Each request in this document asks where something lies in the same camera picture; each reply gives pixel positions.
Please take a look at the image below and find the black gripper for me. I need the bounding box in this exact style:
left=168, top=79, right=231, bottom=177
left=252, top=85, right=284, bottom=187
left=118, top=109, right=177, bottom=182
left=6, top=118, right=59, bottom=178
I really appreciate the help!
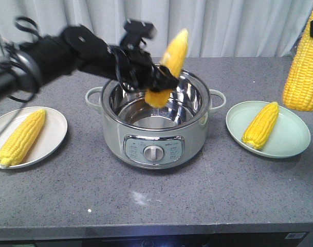
left=107, top=45, right=179, bottom=93

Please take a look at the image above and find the yellow corn cob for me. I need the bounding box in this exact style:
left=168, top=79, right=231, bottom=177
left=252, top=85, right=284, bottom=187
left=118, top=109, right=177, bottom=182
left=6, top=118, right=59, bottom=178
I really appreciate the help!
left=144, top=28, right=189, bottom=109
left=0, top=109, right=46, bottom=167
left=242, top=101, right=280, bottom=150
left=282, top=10, right=313, bottom=112

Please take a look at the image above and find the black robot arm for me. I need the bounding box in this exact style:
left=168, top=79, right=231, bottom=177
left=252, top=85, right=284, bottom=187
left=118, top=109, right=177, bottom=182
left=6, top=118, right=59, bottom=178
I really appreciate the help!
left=0, top=20, right=179, bottom=100

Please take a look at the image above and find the green electric cooking pot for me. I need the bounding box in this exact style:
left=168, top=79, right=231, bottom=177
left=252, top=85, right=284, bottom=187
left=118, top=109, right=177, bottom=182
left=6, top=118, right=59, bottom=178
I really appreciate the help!
left=85, top=70, right=226, bottom=169

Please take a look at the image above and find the light green round plate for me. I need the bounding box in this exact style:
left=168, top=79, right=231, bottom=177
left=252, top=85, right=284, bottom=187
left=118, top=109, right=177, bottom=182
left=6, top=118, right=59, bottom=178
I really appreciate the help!
left=226, top=101, right=310, bottom=158

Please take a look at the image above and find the white round plate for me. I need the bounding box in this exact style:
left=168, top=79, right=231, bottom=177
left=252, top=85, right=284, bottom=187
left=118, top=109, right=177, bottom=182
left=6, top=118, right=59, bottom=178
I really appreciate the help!
left=0, top=107, right=68, bottom=169

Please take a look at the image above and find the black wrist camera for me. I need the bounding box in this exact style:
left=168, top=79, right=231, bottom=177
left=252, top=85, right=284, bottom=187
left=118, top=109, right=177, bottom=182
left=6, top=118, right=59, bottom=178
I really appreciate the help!
left=120, top=19, right=157, bottom=50

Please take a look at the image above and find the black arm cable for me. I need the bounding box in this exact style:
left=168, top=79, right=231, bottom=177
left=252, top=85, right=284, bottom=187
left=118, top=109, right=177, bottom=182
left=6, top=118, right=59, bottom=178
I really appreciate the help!
left=0, top=16, right=44, bottom=142

